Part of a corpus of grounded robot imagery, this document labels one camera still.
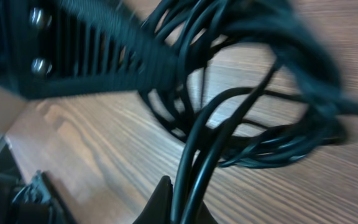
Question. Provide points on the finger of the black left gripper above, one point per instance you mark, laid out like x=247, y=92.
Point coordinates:
x=76, y=47

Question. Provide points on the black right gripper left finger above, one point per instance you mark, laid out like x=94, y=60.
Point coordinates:
x=158, y=208

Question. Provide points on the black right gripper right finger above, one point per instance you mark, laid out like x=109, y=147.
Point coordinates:
x=204, y=216

